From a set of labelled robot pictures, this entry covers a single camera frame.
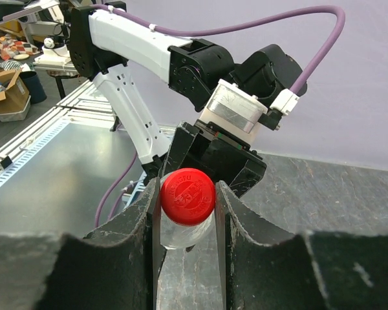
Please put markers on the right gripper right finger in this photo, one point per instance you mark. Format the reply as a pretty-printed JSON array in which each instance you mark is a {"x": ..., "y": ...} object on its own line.
[{"x": 263, "y": 266}]

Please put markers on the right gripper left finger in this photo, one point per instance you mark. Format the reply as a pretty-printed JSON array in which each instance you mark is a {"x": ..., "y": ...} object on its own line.
[{"x": 114, "y": 267}]

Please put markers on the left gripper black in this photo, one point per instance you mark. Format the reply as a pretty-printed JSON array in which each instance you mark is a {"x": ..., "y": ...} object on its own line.
[{"x": 217, "y": 153}]

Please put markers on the red bottle cap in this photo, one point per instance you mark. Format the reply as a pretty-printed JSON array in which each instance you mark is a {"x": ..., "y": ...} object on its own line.
[{"x": 187, "y": 196}]

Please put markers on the red label water bottle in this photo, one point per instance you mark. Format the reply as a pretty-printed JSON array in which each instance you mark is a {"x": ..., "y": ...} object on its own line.
[{"x": 175, "y": 236}]

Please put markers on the cardboard boxes background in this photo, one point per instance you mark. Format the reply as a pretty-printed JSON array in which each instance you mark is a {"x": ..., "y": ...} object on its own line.
[{"x": 20, "y": 86}]

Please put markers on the aluminium frame rail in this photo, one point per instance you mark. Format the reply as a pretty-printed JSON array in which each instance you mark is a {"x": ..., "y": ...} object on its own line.
[{"x": 82, "y": 106}]

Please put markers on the slotted cable duct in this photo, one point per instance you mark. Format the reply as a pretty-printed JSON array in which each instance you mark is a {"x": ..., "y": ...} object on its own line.
[{"x": 28, "y": 152}]

